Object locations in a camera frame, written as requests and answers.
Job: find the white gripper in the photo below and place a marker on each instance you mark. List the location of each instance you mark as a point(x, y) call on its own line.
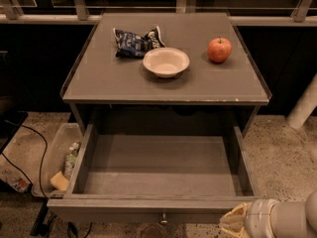
point(257, 218)

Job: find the grey top drawer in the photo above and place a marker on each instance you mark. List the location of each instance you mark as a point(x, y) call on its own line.
point(157, 178)

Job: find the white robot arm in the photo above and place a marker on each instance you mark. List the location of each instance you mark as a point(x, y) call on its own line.
point(284, 159)

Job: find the grey drawer cabinet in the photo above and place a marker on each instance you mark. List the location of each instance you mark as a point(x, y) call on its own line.
point(99, 77)

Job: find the red apple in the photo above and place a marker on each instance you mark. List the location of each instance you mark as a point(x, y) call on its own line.
point(219, 49)

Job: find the white bowl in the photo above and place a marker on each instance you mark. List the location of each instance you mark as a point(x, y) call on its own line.
point(166, 62)

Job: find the plastic bottle in bin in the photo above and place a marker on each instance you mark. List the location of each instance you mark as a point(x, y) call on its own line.
point(70, 159)

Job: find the yellow sponge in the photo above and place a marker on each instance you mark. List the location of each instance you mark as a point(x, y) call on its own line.
point(59, 181)

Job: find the clear plastic bin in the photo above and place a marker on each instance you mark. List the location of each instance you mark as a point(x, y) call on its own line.
point(65, 136)

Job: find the black floor stand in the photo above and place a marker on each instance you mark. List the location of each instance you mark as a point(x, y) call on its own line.
point(39, 226)

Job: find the blue chip bag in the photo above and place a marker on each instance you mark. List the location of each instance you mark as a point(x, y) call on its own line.
point(131, 45)

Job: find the metal railing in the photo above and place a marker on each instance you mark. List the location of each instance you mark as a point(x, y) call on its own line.
point(262, 13)

